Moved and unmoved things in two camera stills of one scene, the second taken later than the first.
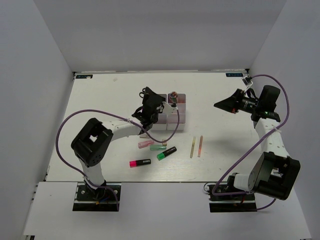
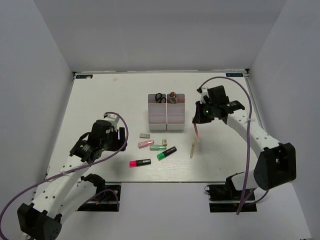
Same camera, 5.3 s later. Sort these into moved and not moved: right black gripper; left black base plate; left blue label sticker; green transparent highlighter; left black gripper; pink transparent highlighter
Moved: left black gripper; right black gripper
Not moved: pink transparent highlighter; green transparent highlighter; left black base plate; left blue label sticker
